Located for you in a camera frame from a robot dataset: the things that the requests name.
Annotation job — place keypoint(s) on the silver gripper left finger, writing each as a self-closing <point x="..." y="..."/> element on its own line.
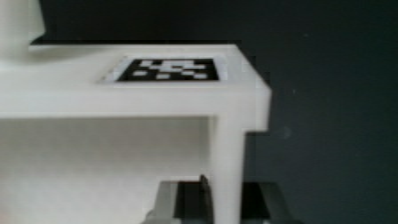
<point x="183" y="204"/>

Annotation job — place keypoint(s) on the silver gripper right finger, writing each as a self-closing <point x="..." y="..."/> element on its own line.
<point x="263" y="205"/>

